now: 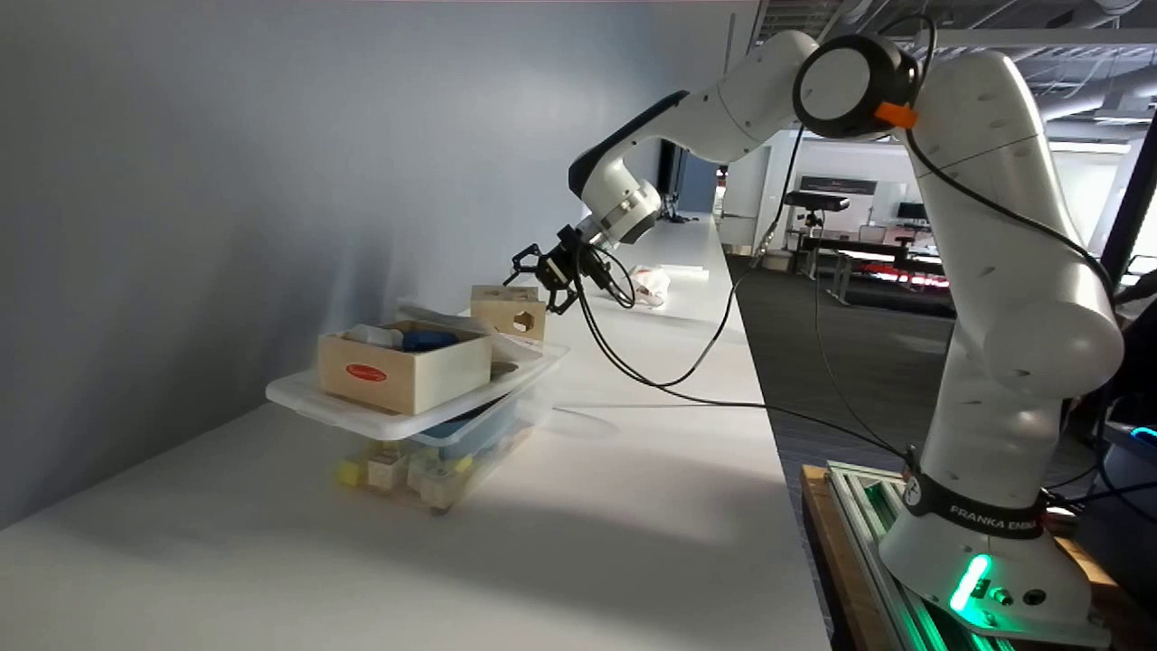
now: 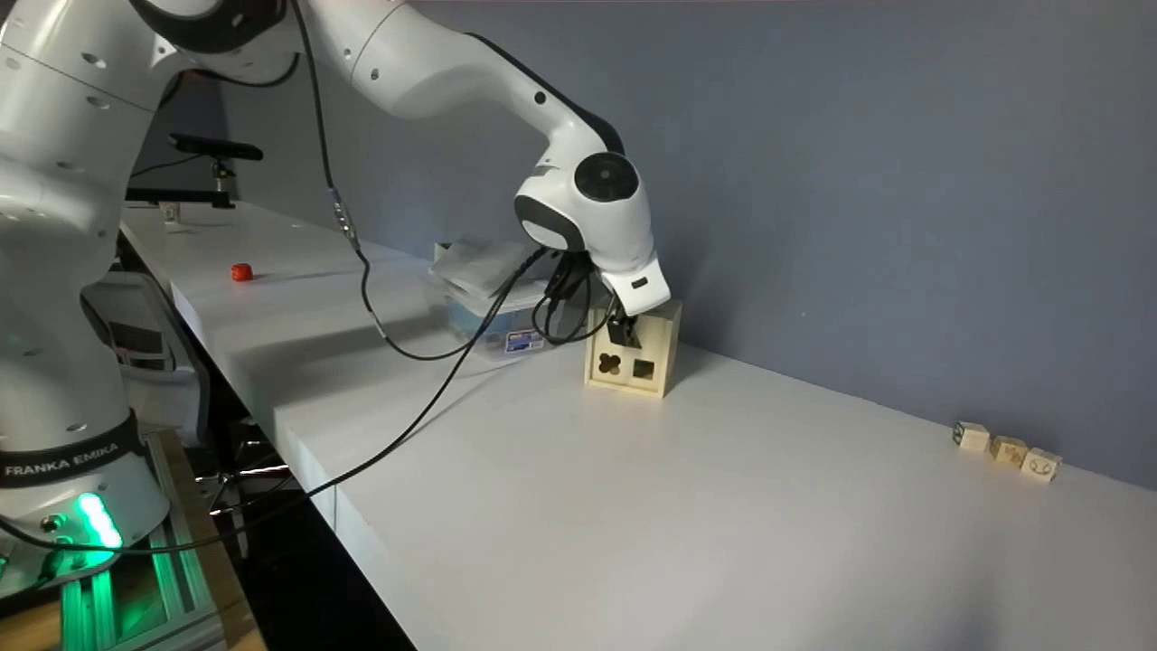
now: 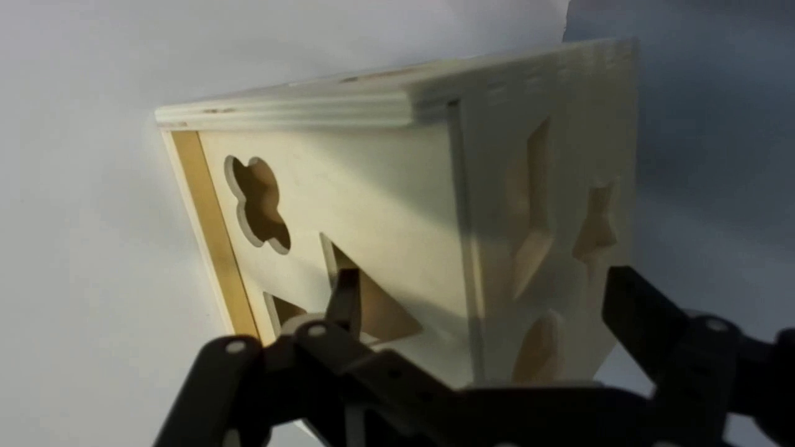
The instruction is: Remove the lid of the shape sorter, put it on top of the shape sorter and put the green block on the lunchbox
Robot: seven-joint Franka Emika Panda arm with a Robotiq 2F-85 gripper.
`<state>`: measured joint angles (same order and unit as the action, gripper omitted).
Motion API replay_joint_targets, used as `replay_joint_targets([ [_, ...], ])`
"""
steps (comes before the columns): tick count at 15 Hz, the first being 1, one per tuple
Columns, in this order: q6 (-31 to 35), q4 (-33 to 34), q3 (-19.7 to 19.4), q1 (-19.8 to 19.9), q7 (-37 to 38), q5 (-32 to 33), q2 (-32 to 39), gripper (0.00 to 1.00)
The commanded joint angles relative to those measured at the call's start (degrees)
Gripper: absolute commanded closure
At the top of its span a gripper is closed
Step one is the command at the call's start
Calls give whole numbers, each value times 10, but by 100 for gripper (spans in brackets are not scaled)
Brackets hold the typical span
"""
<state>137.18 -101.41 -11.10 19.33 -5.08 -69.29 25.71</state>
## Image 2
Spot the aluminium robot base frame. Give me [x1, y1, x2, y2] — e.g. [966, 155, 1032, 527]
[0, 527, 228, 651]

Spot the wooden shape sorter cube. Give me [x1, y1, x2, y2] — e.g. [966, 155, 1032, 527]
[583, 302, 686, 406]

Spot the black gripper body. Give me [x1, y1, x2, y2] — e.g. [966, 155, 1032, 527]
[604, 303, 652, 336]

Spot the clear plastic container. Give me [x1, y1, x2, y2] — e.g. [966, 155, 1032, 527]
[444, 292, 585, 362]

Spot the white plastic container lid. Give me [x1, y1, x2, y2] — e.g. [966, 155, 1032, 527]
[442, 267, 561, 320]

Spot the black camera on stand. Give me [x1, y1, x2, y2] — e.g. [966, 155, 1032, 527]
[122, 128, 269, 212]

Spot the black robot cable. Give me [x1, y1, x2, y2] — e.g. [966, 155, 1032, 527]
[286, 0, 618, 504]

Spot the small wooden cube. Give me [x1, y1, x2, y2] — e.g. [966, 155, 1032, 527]
[951, 416, 996, 460]
[988, 435, 1032, 476]
[1019, 447, 1068, 488]

